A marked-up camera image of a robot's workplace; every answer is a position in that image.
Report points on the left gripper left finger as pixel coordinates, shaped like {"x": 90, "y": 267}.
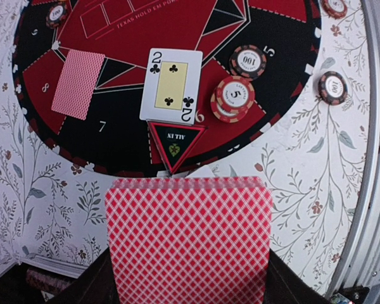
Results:
{"x": 95, "y": 285}

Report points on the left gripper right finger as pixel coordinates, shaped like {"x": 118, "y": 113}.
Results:
{"x": 283, "y": 286}

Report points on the red playing card deck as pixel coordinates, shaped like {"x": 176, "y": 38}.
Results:
{"x": 193, "y": 240}

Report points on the black triangular dealer marker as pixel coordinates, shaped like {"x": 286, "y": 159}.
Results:
{"x": 174, "y": 141}

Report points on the orange chips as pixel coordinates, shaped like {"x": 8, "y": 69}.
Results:
{"x": 232, "y": 99}

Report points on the dark poker chip stack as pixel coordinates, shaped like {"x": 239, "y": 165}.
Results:
{"x": 333, "y": 88}

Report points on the two of clubs card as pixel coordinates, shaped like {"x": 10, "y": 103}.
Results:
{"x": 171, "y": 86}

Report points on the face-down card seat eight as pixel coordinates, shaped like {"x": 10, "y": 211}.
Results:
{"x": 77, "y": 83}

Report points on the dark chips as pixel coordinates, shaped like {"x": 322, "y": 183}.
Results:
{"x": 247, "y": 61}
{"x": 56, "y": 15}

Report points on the orange poker chip stack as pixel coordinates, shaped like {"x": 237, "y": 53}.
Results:
{"x": 337, "y": 9}

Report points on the floral table cloth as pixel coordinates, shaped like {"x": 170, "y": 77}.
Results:
{"x": 312, "y": 160}

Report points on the round red black poker mat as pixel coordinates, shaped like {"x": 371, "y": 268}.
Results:
{"x": 131, "y": 88}

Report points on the front aluminium rail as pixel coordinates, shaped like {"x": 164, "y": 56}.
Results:
{"x": 358, "y": 271}

